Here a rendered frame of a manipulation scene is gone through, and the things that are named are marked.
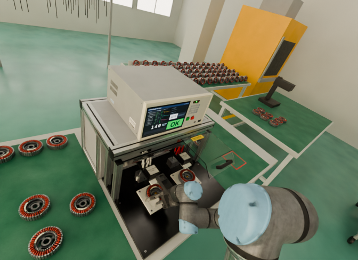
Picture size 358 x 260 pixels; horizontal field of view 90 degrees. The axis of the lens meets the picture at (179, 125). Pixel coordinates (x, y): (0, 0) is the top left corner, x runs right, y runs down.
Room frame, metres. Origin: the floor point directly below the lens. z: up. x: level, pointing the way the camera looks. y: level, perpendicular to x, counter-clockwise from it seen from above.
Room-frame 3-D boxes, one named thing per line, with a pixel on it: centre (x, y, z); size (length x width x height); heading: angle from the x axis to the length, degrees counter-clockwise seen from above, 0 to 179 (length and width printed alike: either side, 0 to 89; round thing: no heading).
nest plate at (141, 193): (0.60, 0.00, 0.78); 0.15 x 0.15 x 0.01; 50
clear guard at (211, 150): (0.83, -0.19, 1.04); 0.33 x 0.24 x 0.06; 50
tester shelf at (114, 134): (0.90, 0.17, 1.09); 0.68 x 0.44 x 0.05; 140
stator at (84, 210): (0.44, 0.32, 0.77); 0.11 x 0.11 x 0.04
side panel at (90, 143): (0.70, 0.44, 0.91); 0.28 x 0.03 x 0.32; 50
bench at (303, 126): (2.65, -1.44, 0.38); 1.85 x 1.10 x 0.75; 140
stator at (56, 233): (0.25, 0.36, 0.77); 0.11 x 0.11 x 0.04
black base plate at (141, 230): (0.70, -0.07, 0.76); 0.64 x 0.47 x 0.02; 140
